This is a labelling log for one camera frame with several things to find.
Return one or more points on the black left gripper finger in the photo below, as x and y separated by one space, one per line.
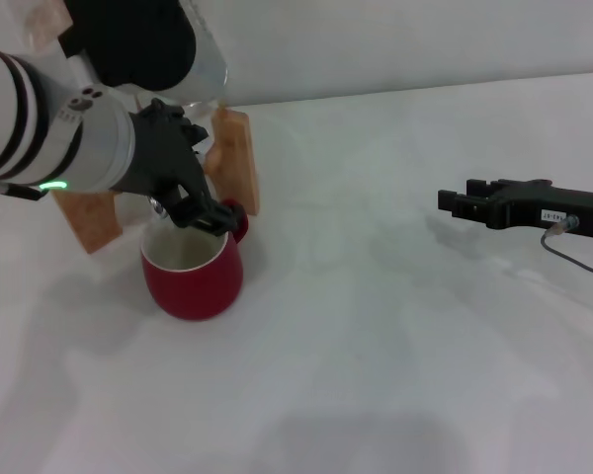
202 212
215 230

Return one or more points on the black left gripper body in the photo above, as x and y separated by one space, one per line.
163 153

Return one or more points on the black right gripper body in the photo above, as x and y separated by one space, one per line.
538 205

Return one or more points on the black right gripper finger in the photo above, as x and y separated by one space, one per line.
467 207
479 187

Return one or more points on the red cup with white inside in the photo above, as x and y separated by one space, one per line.
193 291

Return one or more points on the wooden dispenser stand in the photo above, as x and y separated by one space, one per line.
89 217

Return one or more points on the clear glass water dispenser jar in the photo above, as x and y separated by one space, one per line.
44 24

